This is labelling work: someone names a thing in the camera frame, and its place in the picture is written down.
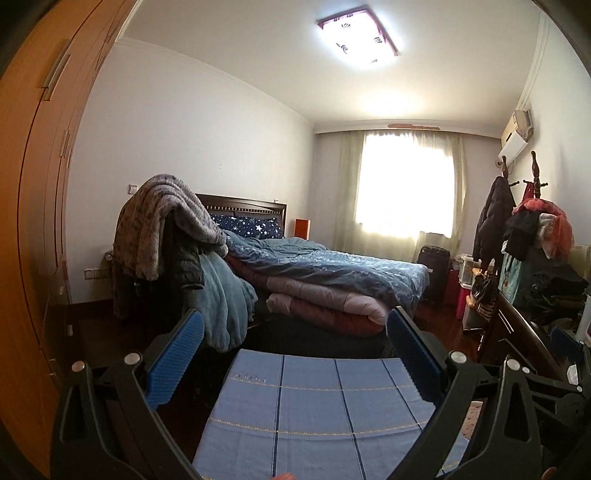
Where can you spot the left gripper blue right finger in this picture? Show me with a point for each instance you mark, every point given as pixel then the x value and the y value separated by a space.
pixel 419 354

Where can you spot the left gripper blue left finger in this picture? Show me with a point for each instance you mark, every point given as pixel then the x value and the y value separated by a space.
pixel 168 357

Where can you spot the white pink-speckled trash bin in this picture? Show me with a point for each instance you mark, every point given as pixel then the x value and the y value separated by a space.
pixel 471 419

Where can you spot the person's left hand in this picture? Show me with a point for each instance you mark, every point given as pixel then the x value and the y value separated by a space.
pixel 284 476

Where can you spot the dark wooden cabinet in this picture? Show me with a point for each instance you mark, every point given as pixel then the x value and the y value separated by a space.
pixel 509 334

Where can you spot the pink storage box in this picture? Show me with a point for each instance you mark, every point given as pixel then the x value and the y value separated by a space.
pixel 464 293

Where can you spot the blue patterned duvet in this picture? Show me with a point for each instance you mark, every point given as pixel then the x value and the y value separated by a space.
pixel 390 281

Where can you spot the white plastic basket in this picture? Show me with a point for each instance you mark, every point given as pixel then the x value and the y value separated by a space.
pixel 467 268

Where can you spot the light blue fleece blanket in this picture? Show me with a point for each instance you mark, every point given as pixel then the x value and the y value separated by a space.
pixel 226 303

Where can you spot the black suitcase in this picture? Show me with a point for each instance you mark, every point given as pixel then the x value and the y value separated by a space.
pixel 437 260

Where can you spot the black jacket on chair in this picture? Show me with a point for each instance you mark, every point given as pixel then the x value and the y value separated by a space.
pixel 180 257

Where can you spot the blue striped table cloth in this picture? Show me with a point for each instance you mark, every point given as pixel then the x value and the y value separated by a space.
pixel 312 417

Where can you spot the pink and red quilt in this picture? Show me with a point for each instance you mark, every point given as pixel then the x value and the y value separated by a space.
pixel 349 313

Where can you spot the grey fuzzy blanket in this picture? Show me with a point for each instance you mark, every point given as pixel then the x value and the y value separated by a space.
pixel 141 221

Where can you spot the bed with dark headboard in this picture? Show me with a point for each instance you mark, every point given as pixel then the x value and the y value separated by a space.
pixel 278 333

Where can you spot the pile of clothes on rack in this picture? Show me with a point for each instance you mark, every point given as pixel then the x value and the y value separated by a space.
pixel 540 223

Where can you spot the black hanging coat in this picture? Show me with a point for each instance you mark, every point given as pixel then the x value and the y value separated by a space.
pixel 491 224

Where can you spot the star patterned blue pillow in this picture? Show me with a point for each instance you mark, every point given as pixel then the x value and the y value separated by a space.
pixel 249 227

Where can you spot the orange bedside box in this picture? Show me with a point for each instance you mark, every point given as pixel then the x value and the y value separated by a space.
pixel 302 228

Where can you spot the orange wooden wardrobe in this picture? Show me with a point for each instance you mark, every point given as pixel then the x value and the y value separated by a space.
pixel 44 90

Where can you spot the white wall air conditioner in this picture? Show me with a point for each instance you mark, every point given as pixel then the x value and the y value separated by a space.
pixel 516 135

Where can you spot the ceiling lamp with red frame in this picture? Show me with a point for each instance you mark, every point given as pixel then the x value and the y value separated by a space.
pixel 360 35

